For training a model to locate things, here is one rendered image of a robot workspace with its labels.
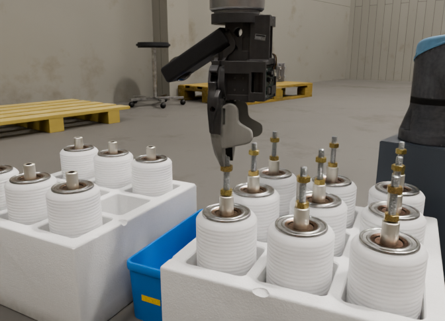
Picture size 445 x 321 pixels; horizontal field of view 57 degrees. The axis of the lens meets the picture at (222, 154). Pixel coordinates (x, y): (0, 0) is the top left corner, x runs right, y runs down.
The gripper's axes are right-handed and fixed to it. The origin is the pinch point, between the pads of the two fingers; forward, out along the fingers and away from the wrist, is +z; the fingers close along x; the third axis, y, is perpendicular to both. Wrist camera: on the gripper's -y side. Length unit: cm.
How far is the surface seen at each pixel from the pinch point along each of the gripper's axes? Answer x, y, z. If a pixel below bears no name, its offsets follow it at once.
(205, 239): -4.4, -1.2, 12.3
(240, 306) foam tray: -8.2, 5.4, 19.6
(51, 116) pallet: 150, -166, 24
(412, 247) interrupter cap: -3.6, 26.9, 9.2
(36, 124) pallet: 154, -182, 31
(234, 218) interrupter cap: -2.0, 2.6, 9.2
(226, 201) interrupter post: -1.0, 1.1, 7.1
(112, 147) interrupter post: 26.9, -37.7, 7.8
